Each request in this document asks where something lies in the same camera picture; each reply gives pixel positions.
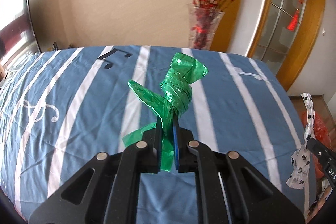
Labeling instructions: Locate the white black patterned bag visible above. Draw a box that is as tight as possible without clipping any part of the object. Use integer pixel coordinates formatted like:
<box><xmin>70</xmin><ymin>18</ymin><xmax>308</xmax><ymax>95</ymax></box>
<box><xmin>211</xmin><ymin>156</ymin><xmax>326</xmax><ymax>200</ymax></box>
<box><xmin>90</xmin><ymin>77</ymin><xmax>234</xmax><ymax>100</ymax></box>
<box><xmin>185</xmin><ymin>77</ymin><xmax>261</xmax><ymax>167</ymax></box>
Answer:
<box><xmin>286</xmin><ymin>93</ymin><xmax>315</xmax><ymax>189</ymax></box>

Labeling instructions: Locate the blue white striped tablecloth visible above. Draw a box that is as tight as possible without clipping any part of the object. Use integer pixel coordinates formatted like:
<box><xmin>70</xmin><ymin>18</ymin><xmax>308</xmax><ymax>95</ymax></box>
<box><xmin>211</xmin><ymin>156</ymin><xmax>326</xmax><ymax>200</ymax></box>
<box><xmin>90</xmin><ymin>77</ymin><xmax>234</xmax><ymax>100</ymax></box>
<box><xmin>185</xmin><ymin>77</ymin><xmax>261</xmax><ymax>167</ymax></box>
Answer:
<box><xmin>1</xmin><ymin>46</ymin><xmax>316</xmax><ymax>219</ymax></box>

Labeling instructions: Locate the glass vase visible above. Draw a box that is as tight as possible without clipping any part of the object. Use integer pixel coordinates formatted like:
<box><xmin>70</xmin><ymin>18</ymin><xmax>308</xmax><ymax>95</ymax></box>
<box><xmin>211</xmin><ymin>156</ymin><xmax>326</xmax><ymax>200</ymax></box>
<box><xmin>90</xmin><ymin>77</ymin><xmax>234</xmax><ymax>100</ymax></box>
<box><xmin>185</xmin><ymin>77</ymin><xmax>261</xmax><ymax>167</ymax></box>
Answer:
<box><xmin>188</xmin><ymin>4</ymin><xmax>224</xmax><ymax>50</ymax></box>

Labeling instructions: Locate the red lined trash basket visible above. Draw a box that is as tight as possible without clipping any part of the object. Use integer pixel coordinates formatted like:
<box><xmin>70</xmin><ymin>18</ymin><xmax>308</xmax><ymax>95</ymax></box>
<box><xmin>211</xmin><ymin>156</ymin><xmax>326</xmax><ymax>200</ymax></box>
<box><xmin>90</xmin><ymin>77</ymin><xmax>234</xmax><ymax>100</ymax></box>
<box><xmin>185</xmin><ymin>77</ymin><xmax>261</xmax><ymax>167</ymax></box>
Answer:
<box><xmin>313</xmin><ymin>113</ymin><xmax>331</xmax><ymax>180</ymax></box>

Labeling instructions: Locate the wooden glass sliding door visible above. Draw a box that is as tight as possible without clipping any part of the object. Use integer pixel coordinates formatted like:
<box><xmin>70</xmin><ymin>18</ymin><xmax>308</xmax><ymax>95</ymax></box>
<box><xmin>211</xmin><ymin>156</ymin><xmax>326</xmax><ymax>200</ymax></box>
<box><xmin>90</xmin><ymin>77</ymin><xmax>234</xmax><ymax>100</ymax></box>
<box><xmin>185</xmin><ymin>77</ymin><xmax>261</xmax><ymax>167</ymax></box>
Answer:
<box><xmin>248</xmin><ymin>0</ymin><xmax>326</xmax><ymax>90</ymax></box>

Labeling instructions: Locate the green plastic bag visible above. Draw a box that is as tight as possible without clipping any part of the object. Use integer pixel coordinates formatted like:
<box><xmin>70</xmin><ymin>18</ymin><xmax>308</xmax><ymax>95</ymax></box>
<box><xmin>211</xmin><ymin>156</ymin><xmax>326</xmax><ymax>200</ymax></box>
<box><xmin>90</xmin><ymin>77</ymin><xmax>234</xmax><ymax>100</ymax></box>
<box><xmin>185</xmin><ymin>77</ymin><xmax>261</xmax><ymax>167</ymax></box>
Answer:
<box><xmin>122</xmin><ymin>52</ymin><xmax>209</xmax><ymax>173</ymax></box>

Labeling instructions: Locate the black television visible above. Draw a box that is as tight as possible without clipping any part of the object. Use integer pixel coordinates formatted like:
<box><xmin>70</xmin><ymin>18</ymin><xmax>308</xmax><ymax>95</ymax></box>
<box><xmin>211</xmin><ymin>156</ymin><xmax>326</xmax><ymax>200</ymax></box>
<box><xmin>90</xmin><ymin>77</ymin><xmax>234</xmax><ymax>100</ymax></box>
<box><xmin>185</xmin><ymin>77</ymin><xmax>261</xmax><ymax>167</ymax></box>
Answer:
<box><xmin>1</xmin><ymin>0</ymin><xmax>41</xmax><ymax>67</ymax></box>

